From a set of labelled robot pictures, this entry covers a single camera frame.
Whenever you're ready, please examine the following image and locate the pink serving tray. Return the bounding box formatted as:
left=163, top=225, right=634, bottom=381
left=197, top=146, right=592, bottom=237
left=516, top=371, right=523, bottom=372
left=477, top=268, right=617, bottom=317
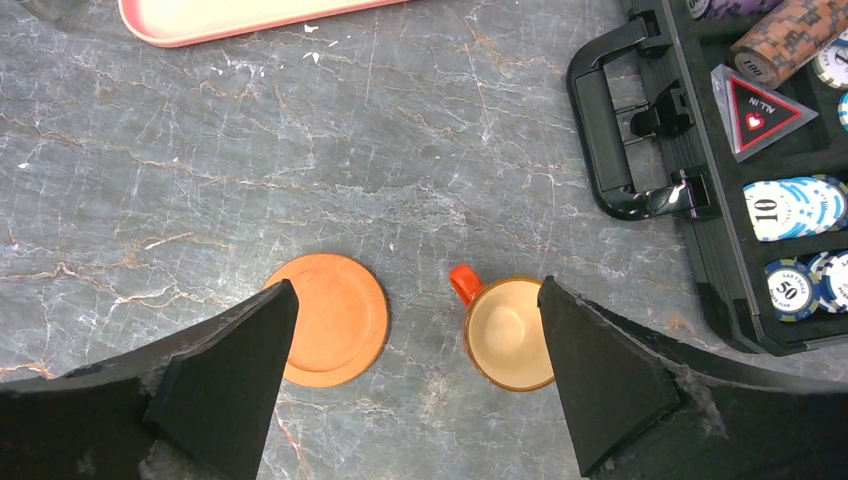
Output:
left=118, top=0, right=395, bottom=48

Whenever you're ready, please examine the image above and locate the orange round coaster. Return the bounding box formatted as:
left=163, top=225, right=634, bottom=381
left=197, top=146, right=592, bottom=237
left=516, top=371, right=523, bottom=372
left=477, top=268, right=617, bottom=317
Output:
left=264, top=253, right=390, bottom=388

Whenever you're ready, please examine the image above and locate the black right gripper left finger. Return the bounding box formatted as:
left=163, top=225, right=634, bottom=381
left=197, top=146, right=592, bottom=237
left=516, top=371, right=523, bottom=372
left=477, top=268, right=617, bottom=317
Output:
left=143, top=280, right=299, bottom=479

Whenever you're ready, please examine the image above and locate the small orange cup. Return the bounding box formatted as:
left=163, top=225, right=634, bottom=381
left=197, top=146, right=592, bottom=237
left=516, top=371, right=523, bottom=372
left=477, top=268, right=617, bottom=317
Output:
left=449, top=264, right=554, bottom=392

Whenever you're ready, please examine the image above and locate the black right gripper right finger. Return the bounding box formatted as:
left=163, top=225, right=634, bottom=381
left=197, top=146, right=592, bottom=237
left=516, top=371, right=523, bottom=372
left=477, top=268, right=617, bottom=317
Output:
left=537, top=276, right=681, bottom=477

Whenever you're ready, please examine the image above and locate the black poker chip case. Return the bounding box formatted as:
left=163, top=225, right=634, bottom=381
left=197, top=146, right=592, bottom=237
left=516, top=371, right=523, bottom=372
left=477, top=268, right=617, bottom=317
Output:
left=566, top=1, right=847, bottom=356

